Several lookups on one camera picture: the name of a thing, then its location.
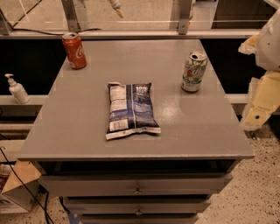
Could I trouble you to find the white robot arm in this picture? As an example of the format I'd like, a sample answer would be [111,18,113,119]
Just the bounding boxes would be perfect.
[238,9,280,131]

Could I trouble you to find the white green 7up can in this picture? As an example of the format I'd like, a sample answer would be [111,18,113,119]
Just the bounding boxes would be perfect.
[181,49,207,93]

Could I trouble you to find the red coca-cola can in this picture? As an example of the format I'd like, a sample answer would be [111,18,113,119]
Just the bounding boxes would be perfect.
[62,32,87,69]

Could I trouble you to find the top grey drawer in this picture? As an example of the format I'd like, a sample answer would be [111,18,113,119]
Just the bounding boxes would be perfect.
[38,173,233,197]

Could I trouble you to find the grey drawer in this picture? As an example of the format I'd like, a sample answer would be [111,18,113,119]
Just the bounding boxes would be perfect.
[80,214,198,224]
[65,197,210,215]
[38,173,233,197]

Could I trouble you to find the grey drawer cabinet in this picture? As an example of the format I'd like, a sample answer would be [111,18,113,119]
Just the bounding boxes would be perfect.
[20,39,254,224]

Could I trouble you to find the blue chip bag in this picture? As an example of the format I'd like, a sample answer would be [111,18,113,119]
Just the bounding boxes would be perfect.
[106,82,161,140]

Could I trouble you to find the middle grey drawer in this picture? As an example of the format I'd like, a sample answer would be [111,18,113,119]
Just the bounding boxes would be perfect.
[65,197,210,215]

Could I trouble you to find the bottom grey drawer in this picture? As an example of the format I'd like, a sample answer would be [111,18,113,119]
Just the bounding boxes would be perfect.
[80,214,198,224]

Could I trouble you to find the white pump bottle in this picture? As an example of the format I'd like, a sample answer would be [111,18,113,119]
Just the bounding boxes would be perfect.
[5,73,30,104]

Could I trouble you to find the cardboard box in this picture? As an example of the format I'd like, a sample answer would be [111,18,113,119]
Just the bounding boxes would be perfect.
[0,161,40,214]

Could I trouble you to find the grey metal frame rail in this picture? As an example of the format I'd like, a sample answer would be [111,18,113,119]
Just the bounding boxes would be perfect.
[0,29,259,40]

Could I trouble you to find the black cable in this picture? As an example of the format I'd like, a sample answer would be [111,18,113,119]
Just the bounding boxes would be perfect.
[0,145,56,224]

